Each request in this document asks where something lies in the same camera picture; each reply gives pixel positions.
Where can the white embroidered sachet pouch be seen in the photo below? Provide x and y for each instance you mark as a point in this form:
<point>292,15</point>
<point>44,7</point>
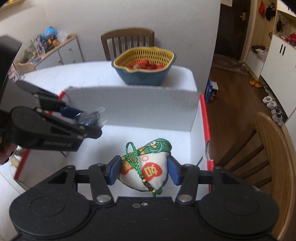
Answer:
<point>145,169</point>

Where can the dark wooden door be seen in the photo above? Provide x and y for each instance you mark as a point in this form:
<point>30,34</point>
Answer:
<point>232,28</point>

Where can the black camera box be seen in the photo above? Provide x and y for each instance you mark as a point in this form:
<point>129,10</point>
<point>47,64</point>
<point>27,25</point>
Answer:
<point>9,48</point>

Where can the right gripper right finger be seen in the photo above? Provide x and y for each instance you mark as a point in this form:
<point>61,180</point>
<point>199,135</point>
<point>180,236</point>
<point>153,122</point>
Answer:
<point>187,177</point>

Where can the blue white carton on floor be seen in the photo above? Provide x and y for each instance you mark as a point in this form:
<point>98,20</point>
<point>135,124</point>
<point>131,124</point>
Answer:
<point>211,90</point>

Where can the low wooden sideboard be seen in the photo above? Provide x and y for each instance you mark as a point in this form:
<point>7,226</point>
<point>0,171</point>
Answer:
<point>67,52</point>

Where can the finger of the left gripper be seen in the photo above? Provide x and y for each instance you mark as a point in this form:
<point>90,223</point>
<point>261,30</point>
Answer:
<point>49,101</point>
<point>90,133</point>

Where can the blue globe toy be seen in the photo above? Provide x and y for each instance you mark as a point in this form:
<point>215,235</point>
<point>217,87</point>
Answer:
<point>49,33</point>

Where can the crinkly blue plastic packet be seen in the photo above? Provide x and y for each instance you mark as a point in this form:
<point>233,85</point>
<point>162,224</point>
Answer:
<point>96,118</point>

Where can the white cabinet wall unit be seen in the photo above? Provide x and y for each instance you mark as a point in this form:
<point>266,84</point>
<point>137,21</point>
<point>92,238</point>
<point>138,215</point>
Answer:
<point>274,29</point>

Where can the blue yellow colander bowl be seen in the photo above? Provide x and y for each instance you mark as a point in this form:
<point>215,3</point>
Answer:
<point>147,66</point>

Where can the wooden chair at right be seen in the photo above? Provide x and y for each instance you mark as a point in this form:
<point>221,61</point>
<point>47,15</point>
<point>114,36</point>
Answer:
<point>268,167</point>

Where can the red white cardboard box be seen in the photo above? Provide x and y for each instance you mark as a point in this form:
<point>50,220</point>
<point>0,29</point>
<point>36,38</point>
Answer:
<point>132,114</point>

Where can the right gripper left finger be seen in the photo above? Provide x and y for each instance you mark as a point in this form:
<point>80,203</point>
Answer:
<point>102,176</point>

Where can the wooden chair behind table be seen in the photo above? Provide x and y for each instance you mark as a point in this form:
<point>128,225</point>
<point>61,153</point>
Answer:
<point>115,42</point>

